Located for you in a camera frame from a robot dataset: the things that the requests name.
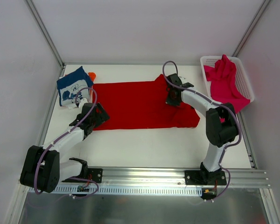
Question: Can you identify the folded blue printed t shirt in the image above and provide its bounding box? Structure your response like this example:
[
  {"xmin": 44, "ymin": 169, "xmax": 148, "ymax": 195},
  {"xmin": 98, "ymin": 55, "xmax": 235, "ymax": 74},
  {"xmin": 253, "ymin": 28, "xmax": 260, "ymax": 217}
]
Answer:
[{"xmin": 56, "ymin": 66, "xmax": 93, "ymax": 106}]

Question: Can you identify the purple cable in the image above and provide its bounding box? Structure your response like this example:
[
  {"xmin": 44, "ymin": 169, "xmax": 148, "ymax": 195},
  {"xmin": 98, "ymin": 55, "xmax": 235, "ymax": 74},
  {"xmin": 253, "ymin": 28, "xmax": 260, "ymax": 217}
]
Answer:
[
  {"xmin": 32, "ymin": 87, "xmax": 100, "ymax": 200},
  {"xmin": 162, "ymin": 61, "xmax": 243, "ymax": 206}
]

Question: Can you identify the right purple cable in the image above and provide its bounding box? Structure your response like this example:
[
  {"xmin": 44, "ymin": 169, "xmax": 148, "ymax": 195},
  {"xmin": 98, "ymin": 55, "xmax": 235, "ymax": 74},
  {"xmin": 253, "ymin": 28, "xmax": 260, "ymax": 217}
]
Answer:
[{"xmin": 162, "ymin": 61, "xmax": 243, "ymax": 206}]

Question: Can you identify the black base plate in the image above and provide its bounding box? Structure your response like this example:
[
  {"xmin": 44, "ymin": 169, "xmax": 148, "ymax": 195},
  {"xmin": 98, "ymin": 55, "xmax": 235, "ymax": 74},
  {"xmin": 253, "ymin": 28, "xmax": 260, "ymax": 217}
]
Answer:
[
  {"xmin": 184, "ymin": 170, "xmax": 227, "ymax": 186},
  {"xmin": 62, "ymin": 168, "xmax": 103, "ymax": 183}
]

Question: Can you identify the red t shirt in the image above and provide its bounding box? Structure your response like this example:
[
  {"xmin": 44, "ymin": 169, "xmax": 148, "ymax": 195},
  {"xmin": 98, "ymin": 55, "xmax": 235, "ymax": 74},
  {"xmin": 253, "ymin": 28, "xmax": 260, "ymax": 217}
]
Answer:
[{"xmin": 93, "ymin": 75, "xmax": 200, "ymax": 130}]

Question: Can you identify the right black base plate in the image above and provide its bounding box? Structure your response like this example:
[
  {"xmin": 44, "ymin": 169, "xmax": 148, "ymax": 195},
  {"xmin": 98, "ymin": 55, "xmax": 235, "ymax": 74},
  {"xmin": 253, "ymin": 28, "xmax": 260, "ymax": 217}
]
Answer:
[{"xmin": 184, "ymin": 170, "xmax": 227, "ymax": 186}]

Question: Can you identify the white slotted cable duct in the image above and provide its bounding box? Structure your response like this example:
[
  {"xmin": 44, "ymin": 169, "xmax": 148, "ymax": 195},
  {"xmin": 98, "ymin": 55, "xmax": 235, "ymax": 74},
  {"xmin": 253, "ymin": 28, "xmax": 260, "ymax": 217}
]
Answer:
[{"xmin": 28, "ymin": 185, "xmax": 203, "ymax": 196}]

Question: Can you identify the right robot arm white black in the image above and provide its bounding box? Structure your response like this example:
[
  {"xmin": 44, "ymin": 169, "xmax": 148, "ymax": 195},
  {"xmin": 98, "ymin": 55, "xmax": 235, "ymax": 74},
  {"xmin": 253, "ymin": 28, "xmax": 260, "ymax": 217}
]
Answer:
[{"xmin": 164, "ymin": 73, "xmax": 241, "ymax": 186}]

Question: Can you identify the white plastic basket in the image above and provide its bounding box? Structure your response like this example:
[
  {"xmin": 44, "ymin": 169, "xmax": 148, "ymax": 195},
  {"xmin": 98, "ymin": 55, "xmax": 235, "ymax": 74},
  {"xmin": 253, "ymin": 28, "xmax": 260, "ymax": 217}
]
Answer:
[{"xmin": 200, "ymin": 56, "xmax": 255, "ymax": 102}]

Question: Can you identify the aluminium mounting rail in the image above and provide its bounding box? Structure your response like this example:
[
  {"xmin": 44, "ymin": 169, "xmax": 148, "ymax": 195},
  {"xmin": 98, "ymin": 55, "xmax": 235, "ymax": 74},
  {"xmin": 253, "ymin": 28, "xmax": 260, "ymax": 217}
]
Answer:
[{"xmin": 18, "ymin": 164, "xmax": 271, "ymax": 187}]

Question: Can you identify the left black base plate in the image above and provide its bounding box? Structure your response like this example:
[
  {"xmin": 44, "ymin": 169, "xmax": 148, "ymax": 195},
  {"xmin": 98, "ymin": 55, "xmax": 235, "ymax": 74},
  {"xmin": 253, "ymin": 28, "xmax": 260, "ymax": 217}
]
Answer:
[{"xmin": 62, "ymin": 168, "xmax": 103, "ymax": 183}]

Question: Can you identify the magenta pink t shirt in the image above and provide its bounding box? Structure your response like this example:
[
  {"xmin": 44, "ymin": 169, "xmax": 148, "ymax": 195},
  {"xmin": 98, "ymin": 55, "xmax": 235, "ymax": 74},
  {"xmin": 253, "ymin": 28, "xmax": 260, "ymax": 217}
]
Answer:
[{"xmin": 203, "ymin": 55, "xmax": 250, "ymax": 113}]

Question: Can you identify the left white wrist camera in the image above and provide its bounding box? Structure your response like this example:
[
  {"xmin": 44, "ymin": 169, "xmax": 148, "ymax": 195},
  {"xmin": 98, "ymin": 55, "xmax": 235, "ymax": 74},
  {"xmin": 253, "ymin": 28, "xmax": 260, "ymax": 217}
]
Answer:
[{"xmin": 76, "ymin": 98, "xmax": 88, "ymax": 108}]

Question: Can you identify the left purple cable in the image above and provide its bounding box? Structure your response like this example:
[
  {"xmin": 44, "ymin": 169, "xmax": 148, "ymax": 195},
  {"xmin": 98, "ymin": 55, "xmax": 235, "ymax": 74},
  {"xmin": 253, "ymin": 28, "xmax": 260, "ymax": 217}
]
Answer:
[{"xmin": 32, "ymin": 87, "xmax": 100, "ymax": 200}]

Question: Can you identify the folded orange t shirt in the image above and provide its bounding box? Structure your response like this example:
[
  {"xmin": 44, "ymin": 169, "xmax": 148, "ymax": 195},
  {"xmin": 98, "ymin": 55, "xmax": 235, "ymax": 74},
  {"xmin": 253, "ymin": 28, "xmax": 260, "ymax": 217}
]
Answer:
[{"xmin": 88, "ymin": 72, "xmax": 97, "ymax": 82}]

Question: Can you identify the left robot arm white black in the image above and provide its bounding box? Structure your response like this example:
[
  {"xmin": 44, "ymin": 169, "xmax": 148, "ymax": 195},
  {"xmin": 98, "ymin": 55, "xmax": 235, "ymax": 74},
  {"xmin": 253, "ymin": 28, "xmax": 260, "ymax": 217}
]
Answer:
[{"xmin": 20, "ymin": 103, "xmax": 110, "ymax": 194}]

